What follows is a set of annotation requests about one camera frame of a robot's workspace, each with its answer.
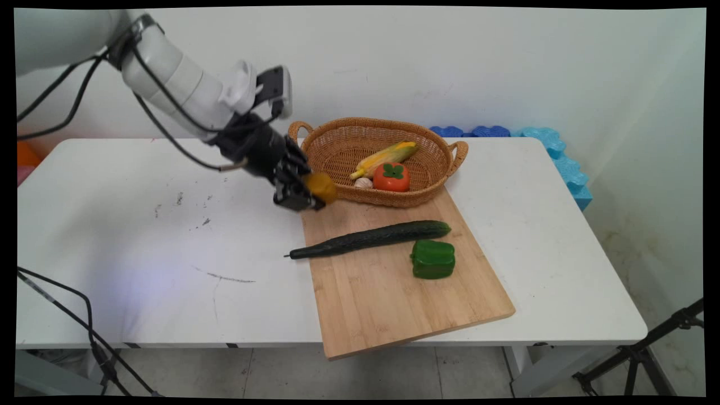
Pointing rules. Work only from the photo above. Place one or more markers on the bamboo cutting board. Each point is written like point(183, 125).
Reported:
point(382, 298)

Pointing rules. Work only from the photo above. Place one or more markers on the white table leg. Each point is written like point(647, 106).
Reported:
point(540, 371)

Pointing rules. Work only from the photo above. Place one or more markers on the green bell pepper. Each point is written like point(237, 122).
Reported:
point(433, 260)

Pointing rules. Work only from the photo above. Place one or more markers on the pink box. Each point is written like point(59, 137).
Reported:
point(23, 174)

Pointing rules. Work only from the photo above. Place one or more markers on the long dark green cucumber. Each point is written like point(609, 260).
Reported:
point(360, 240)

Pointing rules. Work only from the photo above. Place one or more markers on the woven wicker basket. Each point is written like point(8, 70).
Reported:
point(343, 152)

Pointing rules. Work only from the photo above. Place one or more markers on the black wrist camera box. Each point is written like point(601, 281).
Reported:
point(277, 90)

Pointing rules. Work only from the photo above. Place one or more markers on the orange box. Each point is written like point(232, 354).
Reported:
point(27, 154)

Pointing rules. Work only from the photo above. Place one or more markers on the grey table leg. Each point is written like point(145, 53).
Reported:
point(50, 377)

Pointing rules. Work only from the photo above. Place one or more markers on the white garlic bulb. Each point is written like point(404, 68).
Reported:
point(364, 183)

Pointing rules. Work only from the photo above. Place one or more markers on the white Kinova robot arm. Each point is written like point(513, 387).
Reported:
point(180, 84)

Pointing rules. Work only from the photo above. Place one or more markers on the yellow-brown potato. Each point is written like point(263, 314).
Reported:
point(323, 188)

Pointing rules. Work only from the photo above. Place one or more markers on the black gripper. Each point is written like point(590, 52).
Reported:
point(253, 147)

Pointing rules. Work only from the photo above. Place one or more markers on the black tripod stand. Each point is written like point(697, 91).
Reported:
point(635, 354)

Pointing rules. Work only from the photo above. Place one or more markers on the orange persimmon green leaf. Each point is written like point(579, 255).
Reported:
point(391, 178)

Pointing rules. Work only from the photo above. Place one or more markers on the dark blue foam mat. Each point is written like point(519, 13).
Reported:
point(478, 131)

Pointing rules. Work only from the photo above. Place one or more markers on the light blue foam mat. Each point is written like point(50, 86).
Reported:
point(568, 169)

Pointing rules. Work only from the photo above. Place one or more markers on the yellow corn cob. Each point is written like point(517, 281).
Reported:
point(388, 156)

